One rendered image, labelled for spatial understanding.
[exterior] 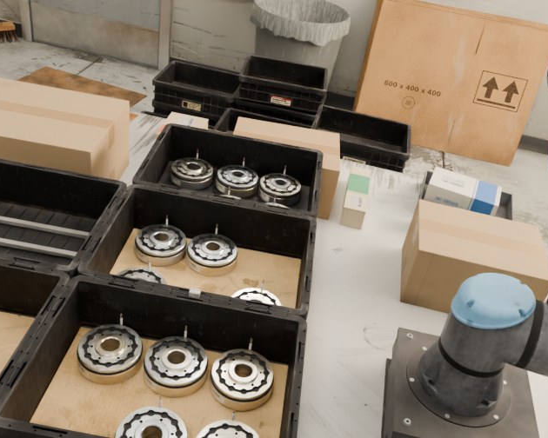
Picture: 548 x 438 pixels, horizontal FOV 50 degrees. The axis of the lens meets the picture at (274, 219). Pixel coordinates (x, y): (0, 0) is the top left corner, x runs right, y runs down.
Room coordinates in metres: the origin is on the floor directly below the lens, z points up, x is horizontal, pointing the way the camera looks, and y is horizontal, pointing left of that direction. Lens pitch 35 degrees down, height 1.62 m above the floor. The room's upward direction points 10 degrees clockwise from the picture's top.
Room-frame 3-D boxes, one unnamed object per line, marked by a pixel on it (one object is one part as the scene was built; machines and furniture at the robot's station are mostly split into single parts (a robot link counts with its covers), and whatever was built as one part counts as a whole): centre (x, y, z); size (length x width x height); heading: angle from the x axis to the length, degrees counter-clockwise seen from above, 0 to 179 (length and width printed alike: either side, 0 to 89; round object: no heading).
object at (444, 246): (1.17, -0.49, 0.78); 0.30 x 0.22 x 0.16; 84
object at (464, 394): (0.76, -0.38, 0.85); 0.15 x 0.15 x 0.10
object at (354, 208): (1.47, -0.22, 0.73); 0.24 x 0.06 x 0.06; 174
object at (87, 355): (0.65, 0.23, 0.86); 0.10 x 0.10 x 0.01
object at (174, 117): (1.62, 0.32, 0.74); 0.16 x 0.12 x 0.07; 177
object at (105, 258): (0.88, 0.11, 0.87); 0.40 x 0.30 x 0.11; 89
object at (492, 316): (0.76, -0.39, 0.97); 0.13 x 0.12 x 0.14; 75
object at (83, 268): (0.88, 0.11, 0.92); 0.40 x 0.30 x 0.02; 89
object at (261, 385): (0.65, 0.01, 0.86); 0.10 x 0.10 x 0.01
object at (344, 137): (2.23, -0.29, 0.37); 0.40 x 0.30 x 0.45; 84
